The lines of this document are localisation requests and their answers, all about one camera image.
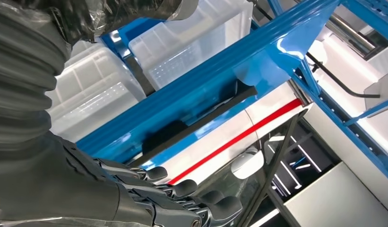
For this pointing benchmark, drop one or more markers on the black plastic license plate frame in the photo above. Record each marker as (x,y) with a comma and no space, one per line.
(237,101)

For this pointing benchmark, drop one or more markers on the black pole floor stand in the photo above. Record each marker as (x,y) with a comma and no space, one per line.
(366,95)

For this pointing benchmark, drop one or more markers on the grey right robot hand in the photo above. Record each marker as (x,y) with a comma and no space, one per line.
(56,188)

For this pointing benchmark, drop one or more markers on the white car with red stripe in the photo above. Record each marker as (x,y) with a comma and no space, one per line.
(212,147)

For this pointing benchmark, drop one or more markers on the large white plastic tray bin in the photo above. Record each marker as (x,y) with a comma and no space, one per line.
(96,94)

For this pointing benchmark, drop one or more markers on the blue metal shelf rack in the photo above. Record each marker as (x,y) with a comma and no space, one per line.
(197,78)

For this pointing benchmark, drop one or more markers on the chrome stanchion post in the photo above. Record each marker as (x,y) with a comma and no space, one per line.
(350,34)

